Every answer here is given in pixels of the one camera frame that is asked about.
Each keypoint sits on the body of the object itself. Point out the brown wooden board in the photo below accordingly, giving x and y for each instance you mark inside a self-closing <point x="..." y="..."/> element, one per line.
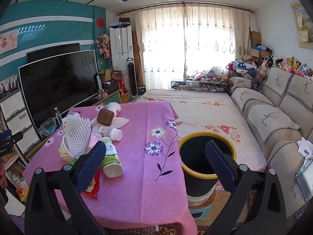
<point x="137" y="53"/>

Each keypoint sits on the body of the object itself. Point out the white tissue paper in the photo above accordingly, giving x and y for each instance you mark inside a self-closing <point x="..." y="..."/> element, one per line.
<point x="121" y="122"/>

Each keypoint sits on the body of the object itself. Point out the pink packet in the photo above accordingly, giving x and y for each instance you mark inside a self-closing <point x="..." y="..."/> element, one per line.
<point x="94" y="139"/>

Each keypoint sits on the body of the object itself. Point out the white dotted paper cup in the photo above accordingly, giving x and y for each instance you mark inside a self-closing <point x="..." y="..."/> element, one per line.
<point x="113" y="107"/>

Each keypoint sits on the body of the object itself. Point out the white foam fruit net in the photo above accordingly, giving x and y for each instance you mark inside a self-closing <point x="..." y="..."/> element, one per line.
<point x="77" y="134"/>

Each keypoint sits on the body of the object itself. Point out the hanging flower ornament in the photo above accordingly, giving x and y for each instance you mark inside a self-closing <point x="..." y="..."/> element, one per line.
<point x="102" y="44"/>

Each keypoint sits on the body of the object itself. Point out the pile of plush toys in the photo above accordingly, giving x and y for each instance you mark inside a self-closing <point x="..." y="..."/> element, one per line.
<point x="288" y="63"/>

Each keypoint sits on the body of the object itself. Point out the white plastic drawer unit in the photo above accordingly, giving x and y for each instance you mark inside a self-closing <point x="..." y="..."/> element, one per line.
<point x="14" y="122"/>

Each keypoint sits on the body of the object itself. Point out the white pill bottle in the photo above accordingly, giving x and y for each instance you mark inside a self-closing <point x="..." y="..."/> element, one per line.
<point x="111" y="132"/>

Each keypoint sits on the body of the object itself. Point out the white plastic bucket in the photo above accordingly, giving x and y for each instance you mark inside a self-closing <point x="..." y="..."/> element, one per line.
<point x="198" y="202"/>

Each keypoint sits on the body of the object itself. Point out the purple cloth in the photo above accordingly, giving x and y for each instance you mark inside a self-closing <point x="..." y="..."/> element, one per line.
<point x="17" y="225"/>

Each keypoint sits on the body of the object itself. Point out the tall black box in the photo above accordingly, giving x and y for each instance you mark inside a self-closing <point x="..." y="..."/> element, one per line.
<point x="98" y="83"/>

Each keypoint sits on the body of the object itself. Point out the dark bin with yellow rim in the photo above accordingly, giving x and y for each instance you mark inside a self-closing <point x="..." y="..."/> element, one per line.
<point x="198" y="186"/>

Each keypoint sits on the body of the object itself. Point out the paper bowl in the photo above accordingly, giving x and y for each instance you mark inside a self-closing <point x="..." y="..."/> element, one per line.
<point x="64" y="151"/>

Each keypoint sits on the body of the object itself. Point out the red round wall ornament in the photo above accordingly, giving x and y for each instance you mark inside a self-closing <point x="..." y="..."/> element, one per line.
<point x="100" y="22"/>

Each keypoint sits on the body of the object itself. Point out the red container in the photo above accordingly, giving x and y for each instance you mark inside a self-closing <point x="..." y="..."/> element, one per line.
<point x="121" y="84"/>

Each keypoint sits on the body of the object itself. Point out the green packet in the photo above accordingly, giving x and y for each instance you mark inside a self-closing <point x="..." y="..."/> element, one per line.
<point x="73" y="161"/>

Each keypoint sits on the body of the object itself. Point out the pile of colourful packets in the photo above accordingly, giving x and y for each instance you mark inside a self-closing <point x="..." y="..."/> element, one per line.
<point x="23" y="191"/>

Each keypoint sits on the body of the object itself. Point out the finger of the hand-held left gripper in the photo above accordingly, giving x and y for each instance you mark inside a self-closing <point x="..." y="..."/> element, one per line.
<point x="13" y="136"/>

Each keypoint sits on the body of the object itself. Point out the green box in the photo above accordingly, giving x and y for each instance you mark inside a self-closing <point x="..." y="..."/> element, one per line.
<point x="141" y="89"/>

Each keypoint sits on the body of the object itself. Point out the large flat screen television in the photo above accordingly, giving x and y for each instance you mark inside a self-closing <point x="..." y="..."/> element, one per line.
<point x="56" y="85"/>

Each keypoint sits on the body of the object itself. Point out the box on air conditioner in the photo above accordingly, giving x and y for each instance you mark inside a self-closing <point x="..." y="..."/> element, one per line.
<point x="124" y="20"/>

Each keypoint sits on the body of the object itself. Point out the open cardboard boxes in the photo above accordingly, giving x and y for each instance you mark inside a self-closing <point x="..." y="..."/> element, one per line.
<point x="107" y="74"/>

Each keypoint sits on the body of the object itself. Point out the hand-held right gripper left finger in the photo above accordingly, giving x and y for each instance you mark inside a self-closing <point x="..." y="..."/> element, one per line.
<point x="91" y="166"/>

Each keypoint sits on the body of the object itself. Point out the brown square box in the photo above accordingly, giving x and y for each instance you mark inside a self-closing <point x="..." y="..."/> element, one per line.
<point x="105" y="116"/>

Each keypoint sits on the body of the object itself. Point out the wicker basket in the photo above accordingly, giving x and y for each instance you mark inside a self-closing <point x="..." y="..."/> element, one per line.
<point x="124" y="98"/>

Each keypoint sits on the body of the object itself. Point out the white papers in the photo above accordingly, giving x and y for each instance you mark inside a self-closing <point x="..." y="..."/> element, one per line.
<point x="304" y="146"/>

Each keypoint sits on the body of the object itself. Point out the black television behind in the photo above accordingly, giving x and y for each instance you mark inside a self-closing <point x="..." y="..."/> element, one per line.
<point x="49" y="51"/>

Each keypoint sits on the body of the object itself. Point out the pink floral tablecloth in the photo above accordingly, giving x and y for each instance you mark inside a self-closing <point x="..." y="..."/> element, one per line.
<point x="137" y="151"/>

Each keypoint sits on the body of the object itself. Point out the beige sofa with covers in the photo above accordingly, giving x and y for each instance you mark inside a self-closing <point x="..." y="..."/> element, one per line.
<point x="288" y="107"/>

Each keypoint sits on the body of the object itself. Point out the white standing air conditioner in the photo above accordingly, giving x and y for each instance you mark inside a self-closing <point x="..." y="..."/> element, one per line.
<point x="119" y="53"/>

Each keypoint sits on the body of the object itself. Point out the clear water bottle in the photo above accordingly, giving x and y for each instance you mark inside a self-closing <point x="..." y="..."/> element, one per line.
<point x="58" y="117"/>

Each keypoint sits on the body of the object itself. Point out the red snack packet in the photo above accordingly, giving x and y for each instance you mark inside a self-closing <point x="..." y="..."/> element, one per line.
<point x="94" y="186"/>

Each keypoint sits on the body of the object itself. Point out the white bottle with green label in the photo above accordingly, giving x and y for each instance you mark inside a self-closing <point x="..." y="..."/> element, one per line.
<point x="111" y="159"/>

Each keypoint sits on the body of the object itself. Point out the floral bed sheet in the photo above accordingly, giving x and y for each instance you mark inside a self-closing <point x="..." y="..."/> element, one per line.
<point x="207" y="112"/>

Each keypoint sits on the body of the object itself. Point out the stack of cardboard boxes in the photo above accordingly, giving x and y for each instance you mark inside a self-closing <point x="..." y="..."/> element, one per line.
<point x="255" y="39"/>

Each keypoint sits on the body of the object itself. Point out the patterned rug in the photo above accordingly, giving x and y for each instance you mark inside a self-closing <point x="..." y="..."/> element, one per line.
<point x="215" y="208"/>

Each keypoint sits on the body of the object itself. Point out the teal plastic stool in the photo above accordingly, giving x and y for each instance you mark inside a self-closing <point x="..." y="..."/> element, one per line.
<point x="198" y="213"/>

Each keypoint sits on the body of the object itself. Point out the black and white tower fan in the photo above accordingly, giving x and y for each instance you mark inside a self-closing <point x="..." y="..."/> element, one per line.
<point x="132" y="78"/>

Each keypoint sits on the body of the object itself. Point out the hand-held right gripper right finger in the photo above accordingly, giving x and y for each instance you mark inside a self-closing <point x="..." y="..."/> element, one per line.
<point x="220" y="166"/>

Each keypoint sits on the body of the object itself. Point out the photo frame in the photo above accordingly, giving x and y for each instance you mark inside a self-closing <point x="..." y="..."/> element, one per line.
<point x="11" y="83"/>

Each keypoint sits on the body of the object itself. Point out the framed wall picture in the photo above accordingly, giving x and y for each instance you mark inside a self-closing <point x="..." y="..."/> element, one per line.
<point x="303" y="29"/>

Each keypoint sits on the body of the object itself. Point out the wall poster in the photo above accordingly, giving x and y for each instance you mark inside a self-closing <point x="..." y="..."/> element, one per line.
<point x="8" y="41"/>

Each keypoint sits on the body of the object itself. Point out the clear plastic bag with greens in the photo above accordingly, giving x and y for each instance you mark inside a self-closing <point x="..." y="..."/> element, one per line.
<point x="49" y="126"/>

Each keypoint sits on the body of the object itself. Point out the row of books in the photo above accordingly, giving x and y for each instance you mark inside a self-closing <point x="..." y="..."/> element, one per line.
<point x="14" y="161"/>

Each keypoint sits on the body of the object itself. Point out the sheer embroidered curtain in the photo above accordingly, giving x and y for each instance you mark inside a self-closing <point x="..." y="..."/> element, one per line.
<point x="166" y="41"/>

